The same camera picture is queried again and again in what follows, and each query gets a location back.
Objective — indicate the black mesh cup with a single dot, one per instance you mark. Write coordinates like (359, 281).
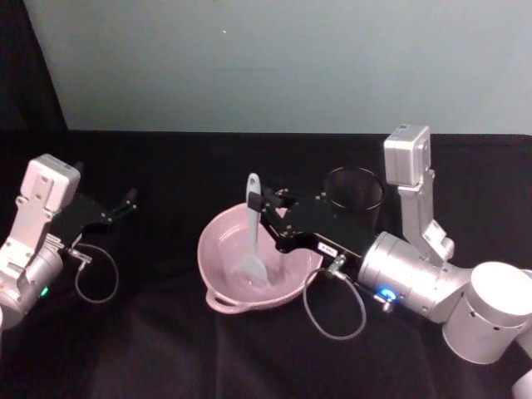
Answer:
(361, 208)

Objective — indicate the grey silicone spatula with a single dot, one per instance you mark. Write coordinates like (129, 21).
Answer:
(253, 253)

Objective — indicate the pink ceramic bowl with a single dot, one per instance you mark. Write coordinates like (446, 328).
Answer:
(224, 257)

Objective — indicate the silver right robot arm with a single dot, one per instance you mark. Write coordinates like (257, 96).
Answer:
(415, 274)

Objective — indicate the black table cloth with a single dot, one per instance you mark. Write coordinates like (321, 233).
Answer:
(166, 353)

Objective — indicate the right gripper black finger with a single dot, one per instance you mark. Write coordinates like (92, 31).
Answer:
(272, 226)
(276, 198)

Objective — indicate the black curtain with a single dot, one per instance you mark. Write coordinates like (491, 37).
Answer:
(21, 75)

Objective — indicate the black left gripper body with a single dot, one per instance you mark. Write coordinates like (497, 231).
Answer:
(81, 214)

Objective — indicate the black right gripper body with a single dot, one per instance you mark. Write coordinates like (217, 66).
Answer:
(320, 228)

